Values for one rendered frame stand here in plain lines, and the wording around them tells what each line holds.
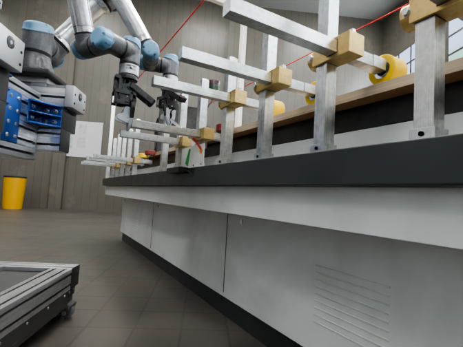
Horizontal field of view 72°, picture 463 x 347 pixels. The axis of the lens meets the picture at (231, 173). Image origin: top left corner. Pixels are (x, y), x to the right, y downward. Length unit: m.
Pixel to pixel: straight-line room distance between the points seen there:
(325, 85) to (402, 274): 0.50
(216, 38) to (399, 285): 8.88
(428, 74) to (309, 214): 0.40
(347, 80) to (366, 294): 9.07
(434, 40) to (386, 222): 0.34
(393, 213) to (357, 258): 0.34
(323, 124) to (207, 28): 8.84
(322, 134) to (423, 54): 0.26
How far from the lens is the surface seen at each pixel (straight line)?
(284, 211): 0.91
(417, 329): 0.94
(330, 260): 1.07
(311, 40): 0.78
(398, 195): 0.68
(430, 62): 0.68
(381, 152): 0.66
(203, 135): 1.37
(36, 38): 1.63
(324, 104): 0.82
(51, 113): 1.48
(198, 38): 9.43
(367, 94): 0.96
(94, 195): 8.87
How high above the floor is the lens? 0.58
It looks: 4 degrees up
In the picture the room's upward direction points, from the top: 3 degrees clockwise
